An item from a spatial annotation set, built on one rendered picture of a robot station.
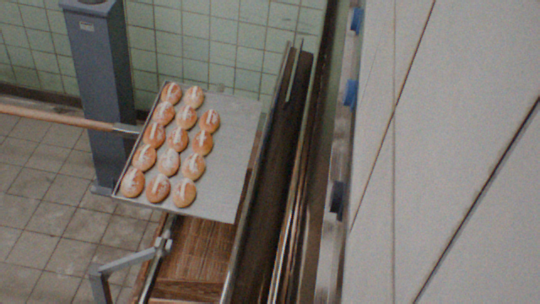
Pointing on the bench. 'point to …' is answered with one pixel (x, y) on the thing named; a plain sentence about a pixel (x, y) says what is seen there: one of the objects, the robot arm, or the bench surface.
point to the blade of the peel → (215, 187)
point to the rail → (254, 182)
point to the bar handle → (294, 74)
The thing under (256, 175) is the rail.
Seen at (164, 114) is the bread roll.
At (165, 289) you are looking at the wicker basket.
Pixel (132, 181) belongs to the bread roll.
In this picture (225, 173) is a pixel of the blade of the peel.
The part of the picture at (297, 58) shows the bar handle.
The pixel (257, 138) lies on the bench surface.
